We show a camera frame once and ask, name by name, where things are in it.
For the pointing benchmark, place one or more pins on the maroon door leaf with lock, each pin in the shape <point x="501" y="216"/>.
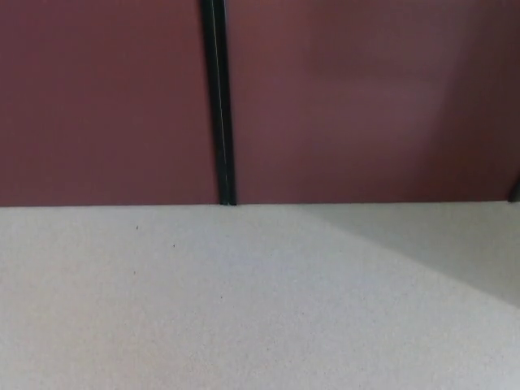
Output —
<point x="365" y="101"/>

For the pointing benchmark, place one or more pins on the dark door frame post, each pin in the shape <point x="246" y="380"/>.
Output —
<point x="515" y="191"/>

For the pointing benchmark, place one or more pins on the plain maroon door leaf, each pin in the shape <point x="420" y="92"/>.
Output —
<point x="101" y="101"/>

